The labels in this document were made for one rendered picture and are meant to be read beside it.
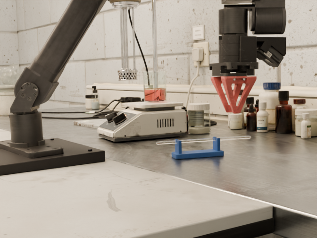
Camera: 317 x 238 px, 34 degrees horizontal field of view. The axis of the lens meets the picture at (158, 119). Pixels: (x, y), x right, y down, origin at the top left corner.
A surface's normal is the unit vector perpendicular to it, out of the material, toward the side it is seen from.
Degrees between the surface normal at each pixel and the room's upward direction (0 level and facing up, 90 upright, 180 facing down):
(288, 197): 0
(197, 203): 0
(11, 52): 90
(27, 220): 0
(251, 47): 89
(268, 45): 89
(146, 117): 90
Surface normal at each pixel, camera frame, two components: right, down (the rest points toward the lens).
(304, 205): -0.03, -0.99
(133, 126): 0.41, 0.07
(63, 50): 0.07, 0.13
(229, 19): -0.36, 0.08
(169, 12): -0.84, 0.07
